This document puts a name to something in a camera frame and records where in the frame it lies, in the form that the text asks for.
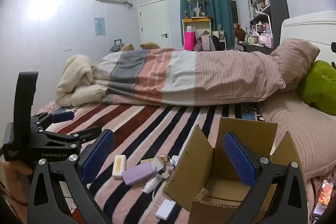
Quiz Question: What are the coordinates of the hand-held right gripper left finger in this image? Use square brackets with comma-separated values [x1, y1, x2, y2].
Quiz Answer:
[27, 129, 116, 224]

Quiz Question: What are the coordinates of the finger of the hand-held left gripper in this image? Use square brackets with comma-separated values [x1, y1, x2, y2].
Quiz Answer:
[34, 111, 75, 130]
[66, 126, 102, 143]

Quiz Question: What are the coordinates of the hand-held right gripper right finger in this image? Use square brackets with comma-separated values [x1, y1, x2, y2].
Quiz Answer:
[223, 132, 308, 224]

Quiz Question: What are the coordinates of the white box with yellow label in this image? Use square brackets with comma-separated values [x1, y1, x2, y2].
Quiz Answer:
[112, 154, 127, 179]

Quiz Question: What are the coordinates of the brown cardboard box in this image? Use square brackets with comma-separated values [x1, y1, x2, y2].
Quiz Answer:
[163, 116, 306, 224]

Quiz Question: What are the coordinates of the purple rectangular box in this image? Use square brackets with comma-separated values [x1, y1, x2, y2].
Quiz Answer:
[121, 162, 153, 186]

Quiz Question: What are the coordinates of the beige box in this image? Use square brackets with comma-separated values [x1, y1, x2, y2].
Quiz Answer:
[140, 156, 164, 168]

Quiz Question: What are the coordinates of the white squeeze tube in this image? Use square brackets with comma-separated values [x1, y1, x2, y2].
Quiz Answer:
[142, 174, 164, 193]

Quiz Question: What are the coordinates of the white adapter with cable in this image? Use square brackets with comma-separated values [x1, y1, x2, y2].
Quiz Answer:
[152, 187, 177, 220]

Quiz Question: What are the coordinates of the person's left hand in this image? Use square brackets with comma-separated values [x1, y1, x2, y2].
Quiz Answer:
[1, 160, 33, 201]

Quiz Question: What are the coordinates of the cream fleece blanket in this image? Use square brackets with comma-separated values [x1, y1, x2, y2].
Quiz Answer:
[56, 54, 108, 107]

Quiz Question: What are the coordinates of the striped bed blanket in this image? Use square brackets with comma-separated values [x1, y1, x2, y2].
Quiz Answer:
[34, 101, 263, 224]

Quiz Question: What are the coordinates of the grey suitcase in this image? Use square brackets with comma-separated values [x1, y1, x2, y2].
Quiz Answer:
[110, 39, 125, 54]

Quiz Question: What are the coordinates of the smartphone with colourful screen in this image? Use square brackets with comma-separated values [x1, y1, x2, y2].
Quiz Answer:
[311, 179, 335, 220]

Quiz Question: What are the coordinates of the striped pink grey duvet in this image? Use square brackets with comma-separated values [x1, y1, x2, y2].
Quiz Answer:
[92, 48, 286, 106]

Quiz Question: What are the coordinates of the green plush pillow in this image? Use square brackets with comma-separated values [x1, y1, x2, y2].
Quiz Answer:
[297, 60, 336, 115]

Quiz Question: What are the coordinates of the pink striped pillow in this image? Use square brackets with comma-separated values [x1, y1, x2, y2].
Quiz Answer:
[270, 39, 321, 93]

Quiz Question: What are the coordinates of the dark desk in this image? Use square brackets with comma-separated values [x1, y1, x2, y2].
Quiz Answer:
[236, 42, 273, 52]

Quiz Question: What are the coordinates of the pink plastic bag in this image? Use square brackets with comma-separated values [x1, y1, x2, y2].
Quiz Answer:
[259, 33, 273, 46]

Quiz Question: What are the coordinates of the white door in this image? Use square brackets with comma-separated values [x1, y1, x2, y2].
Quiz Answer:
[139, 0, 170, 48]

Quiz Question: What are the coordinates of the brown plush toy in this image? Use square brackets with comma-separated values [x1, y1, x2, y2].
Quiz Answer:
[234, 23, 246, 42]

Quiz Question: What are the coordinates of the pink gift bag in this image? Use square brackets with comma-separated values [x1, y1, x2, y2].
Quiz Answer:
[184, 31, 196, 51]

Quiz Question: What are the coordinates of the yellow-topped white shelf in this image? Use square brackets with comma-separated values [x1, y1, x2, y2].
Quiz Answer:
[182, 18, 213, 51]

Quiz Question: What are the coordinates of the white headboard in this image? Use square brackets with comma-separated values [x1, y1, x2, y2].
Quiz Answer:
[280, 11, 336, 62]

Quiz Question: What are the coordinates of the window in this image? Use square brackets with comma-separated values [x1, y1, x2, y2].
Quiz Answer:
[226, 0, 240, 28]

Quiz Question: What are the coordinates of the glass display case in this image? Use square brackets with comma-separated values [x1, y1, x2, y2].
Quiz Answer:
[187, 0, 206, 19]

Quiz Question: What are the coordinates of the teal curtain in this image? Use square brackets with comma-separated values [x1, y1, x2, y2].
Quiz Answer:
[180, 0, 234, 48]

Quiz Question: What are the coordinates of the light blue wall poster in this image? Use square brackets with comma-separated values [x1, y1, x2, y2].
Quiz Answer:
[94, 17, 106, 36]

